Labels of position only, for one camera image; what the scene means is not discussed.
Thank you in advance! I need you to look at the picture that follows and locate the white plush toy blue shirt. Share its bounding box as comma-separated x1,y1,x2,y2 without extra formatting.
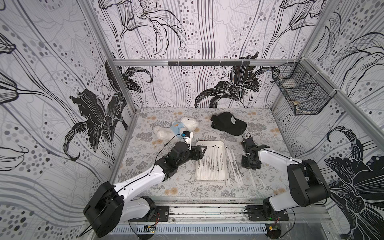
153,117,199,141

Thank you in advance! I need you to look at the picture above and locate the pile straw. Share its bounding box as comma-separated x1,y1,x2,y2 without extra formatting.
225,147,267,190

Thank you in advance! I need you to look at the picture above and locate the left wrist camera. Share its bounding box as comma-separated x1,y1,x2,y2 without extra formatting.
182,131,194,150

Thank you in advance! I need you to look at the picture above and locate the black baseball cap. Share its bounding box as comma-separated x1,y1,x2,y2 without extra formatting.
211,112,247,136

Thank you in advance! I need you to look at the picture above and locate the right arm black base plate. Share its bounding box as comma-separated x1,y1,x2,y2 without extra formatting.
243,205,289,222

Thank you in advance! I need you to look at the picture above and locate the white slotted cable duct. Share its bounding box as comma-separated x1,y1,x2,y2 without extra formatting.
110,223,267,235

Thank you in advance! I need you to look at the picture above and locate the white rectangular storage tray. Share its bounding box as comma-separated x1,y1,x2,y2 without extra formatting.
196,141,229,183

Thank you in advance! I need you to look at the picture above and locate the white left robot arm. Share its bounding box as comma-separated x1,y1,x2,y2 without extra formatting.
81,142,207,238

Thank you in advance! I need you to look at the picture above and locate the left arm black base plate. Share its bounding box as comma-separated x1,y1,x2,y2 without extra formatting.
130,206,170,223

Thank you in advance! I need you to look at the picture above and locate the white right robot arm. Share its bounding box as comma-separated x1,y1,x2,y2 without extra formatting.
241,138,331,214

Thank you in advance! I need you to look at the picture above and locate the black wire wall basket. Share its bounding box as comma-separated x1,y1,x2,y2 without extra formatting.
272,62,337,116

